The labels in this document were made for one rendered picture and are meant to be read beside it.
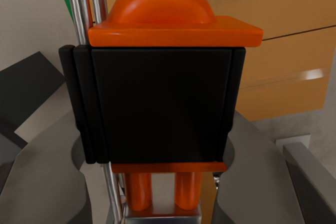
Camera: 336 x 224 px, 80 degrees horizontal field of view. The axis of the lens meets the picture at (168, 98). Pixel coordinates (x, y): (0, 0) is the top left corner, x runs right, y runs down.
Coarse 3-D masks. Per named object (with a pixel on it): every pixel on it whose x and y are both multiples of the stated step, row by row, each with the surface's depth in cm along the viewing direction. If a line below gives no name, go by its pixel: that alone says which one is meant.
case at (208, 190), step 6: (204, 174) 94; (210, 174) 93; (204, 180) 91; (210, 180) 90; (204, 186) 88; (210, 186) 88; (204, 192) 86; (210, 192) 85; (204, 198) 84; (210, 198) 83; (204, 204) 81; (210, 204) 81; (204, 210) 79; (210, 210) 79; (204, 216) 77; (210, 216) 77; (204, 222) 75; (210, 222) 75
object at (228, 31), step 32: (96, 32) 8; (128, 32) 8; (160, 32) 8; (192, 32) 8; (224, 32) 8; (256, 32) 8; (96, 64) 9; (128, 64) 9; (160, 64) 9; (192, 64) 9; (224, 64) 9; (128, 96) 10; (160, 96) 10; (192, 96) 10; (224, 96) 10; (128, 128) 11; (160, 128) 11; (192, 128) 11; (224, 128) 11; (128, 160) 12; (160, 160) 12; (192, 160) 12
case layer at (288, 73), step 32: (224, 0) 74; (256, 0) 75; (288, 0) 75; (320, 0) 76; (288, 32) 81; (320, 32) 81; (256, 64) 87; (288, 64) 87; (320, 64) 88; (256, 96) 94; (288, 96) 95; (320, 96) 95
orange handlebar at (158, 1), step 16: (128, 0) 9; (144, 0) 9; (160, 0) 9; (176, 0) 9; (192, 0) 9; (112, 16) 10; (128, 16) 9; (144, 16) 9; (160, 16) 9; (176, 16) 9; (192, 16) 9; (208, 16) 10; (128, 176) 14; (144, 176) 15; (176, 176) 15; (192, 176) 14; (128, 192) 15; (144, 192) 15; (176, 192) 16; (192, 192) 15; (144, 208) 16; (192, 208) 16
